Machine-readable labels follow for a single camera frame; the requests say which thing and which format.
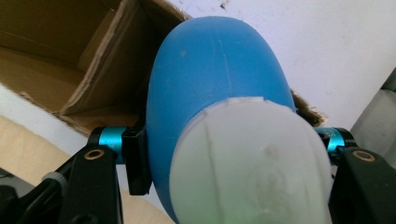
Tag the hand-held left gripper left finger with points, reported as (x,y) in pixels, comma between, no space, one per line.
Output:
(137,161)

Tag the brown cardboard box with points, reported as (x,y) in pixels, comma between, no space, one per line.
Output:
(71,62)

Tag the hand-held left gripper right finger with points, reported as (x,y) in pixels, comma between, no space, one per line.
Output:
(337,140)

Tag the blue rounded bottle white base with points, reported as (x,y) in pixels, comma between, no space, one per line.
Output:
(224,124)

